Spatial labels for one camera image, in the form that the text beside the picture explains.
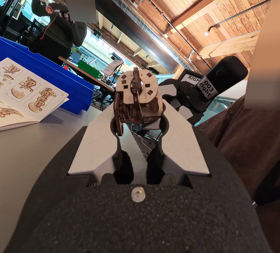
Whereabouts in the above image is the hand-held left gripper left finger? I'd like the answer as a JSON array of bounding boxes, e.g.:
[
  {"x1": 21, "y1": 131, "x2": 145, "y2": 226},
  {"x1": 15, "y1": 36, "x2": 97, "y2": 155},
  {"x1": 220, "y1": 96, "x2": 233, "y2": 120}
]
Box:
[{"x1": 68, "y1": 104, "x2": 123, "y2": 181}]

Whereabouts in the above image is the wooden work table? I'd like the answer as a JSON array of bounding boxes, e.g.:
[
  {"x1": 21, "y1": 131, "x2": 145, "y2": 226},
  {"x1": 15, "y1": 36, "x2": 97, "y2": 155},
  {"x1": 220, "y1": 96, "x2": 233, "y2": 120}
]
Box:
[{"x1": 59, "y1": 56, "x2": 115, "y2": 93}]

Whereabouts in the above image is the person's right forearm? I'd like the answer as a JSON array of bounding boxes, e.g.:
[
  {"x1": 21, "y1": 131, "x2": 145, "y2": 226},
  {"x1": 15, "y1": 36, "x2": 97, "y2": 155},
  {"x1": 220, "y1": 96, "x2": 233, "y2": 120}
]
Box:
[{"x1": 195, "y1": 95, "x2": 280, "y2": 253}]

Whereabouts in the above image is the blue plastic bin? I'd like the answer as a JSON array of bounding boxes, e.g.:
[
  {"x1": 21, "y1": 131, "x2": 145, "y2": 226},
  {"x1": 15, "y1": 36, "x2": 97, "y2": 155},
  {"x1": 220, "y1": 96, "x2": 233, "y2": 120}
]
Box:
[{"x1": 0, "y1": 37, "x2": 94, "y2": 114}]

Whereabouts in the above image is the model instruction booklet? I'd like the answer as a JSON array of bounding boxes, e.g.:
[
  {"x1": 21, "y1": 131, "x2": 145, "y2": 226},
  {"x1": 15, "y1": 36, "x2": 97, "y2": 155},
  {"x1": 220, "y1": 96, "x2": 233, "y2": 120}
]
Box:
[{"x1": 0, "y1": 57, "x2": 69, "y2": 131}]

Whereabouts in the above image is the wooden mechanical model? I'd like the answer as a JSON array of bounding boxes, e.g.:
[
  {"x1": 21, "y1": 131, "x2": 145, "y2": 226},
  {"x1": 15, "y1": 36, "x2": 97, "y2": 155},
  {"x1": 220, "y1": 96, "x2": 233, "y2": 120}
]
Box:
[{"x1": 113, "y1": 67, "x2": 164, "y2": 136}]

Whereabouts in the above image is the metal ceiling duct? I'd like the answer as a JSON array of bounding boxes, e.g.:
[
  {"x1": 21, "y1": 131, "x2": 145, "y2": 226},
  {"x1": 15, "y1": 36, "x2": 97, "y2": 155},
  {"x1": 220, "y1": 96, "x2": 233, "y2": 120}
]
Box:
[{"x1": 84, "y1": 0, "x2": 195, "y2": 72}]

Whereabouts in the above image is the computer monitor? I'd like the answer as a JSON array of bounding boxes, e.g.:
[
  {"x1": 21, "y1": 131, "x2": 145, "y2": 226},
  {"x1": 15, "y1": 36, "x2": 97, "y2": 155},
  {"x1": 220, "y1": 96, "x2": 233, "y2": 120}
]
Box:
[{"x1": 4, "y1": 0, "x2": 25, "y2": 20}]

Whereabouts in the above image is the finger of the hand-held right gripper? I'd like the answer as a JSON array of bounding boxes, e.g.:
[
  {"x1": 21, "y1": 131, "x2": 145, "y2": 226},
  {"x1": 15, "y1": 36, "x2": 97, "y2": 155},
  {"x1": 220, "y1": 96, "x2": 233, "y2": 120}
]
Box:
[
  {"x1": 162, "y1": 84, "x2": 183, "y2": 109},
  {"x1": 177, "y1": 104, "x2": 194, "y2": 120}
]

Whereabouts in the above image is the green storage bin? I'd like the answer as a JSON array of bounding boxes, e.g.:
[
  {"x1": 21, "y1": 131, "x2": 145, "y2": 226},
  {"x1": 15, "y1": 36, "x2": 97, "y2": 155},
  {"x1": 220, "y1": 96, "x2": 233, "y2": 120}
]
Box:
[{"x1": 78, "y1": 60, "x2": 101, "y2": 78}]

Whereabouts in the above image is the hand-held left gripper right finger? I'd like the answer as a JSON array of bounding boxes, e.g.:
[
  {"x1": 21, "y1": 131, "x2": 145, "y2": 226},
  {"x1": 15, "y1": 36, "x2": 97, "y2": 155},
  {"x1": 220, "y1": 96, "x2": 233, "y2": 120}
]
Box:
[{"x1": 153, "y1": 99, "x2": 210, "y2": 183}]

